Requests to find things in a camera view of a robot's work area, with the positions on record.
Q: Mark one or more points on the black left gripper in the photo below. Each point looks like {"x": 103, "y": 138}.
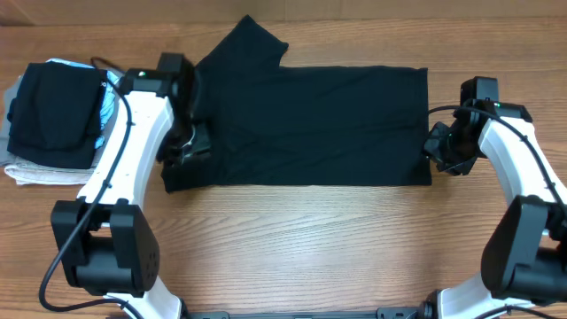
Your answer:
{"x": 202, "y": 146}

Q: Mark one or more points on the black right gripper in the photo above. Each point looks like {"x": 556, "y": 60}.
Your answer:
{"x": 432, "y": 151}

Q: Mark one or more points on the black t-shirt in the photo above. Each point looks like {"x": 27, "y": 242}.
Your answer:
{"x": 321, "y": 125}

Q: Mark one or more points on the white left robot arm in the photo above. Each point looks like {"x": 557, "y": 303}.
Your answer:
{"x": 107, "y": 253}

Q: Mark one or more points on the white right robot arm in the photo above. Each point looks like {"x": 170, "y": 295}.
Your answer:
{"x": 523, "y": 265}

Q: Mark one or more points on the folded light blue garment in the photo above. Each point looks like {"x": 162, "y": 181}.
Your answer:
{"x": 106, "y": 110}

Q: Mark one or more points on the folded black garment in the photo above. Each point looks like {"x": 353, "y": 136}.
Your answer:
{"x": 55, "y": 116}

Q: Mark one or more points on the folded beige garment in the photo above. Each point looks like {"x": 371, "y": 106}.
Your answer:
{"x": 25, "y": 172}

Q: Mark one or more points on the folded grey garment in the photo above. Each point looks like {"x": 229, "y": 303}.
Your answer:
{"x": 8, "y": 158}

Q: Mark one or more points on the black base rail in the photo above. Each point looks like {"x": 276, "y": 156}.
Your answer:
{"x": 301, "y": 314}

